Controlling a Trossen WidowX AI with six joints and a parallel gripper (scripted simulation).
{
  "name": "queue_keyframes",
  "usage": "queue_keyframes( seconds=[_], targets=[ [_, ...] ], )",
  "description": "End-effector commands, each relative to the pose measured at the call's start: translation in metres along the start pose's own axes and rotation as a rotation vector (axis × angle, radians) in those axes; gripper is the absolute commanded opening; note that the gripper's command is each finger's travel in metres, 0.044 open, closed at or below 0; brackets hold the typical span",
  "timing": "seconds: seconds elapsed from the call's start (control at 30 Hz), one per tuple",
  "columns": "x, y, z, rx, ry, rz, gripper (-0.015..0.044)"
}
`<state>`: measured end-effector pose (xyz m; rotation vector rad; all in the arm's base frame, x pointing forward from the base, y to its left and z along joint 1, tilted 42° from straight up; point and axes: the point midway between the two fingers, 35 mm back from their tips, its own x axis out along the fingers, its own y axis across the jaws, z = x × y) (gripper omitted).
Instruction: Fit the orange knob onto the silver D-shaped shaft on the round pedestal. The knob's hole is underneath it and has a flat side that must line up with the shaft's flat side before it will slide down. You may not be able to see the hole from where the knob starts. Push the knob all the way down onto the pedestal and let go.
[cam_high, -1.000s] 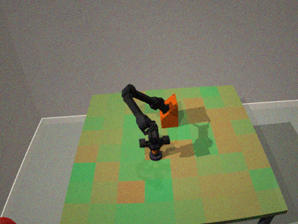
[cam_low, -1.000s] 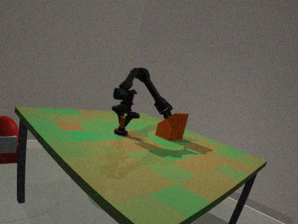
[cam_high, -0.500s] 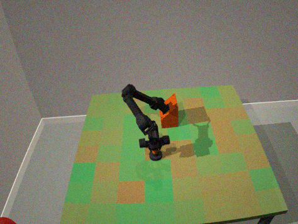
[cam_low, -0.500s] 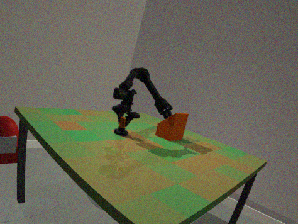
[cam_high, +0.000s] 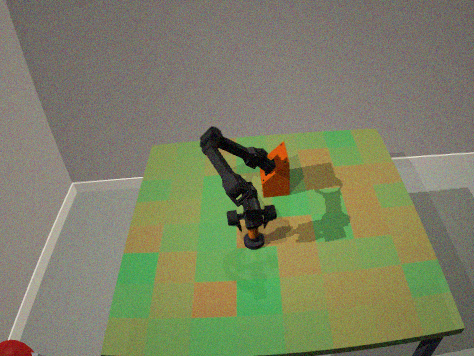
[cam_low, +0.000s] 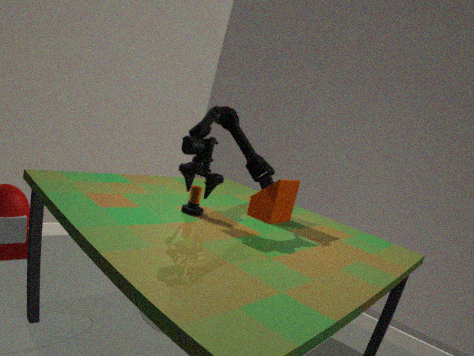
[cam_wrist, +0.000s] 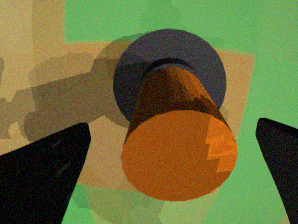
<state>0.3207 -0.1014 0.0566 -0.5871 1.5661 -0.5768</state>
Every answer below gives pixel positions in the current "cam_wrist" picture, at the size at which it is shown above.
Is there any dark grey round pedestal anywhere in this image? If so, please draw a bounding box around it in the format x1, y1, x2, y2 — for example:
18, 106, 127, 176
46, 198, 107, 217
113, 28, 226, 123

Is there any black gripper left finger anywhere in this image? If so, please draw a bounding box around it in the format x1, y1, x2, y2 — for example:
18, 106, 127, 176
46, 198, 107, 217
0, 123, 92, 224

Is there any orange knob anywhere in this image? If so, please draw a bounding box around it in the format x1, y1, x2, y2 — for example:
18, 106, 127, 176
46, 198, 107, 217
120, 67, 238, 202

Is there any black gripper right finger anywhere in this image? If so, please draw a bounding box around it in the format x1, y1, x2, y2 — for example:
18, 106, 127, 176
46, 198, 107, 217
255, 119, 298, 224

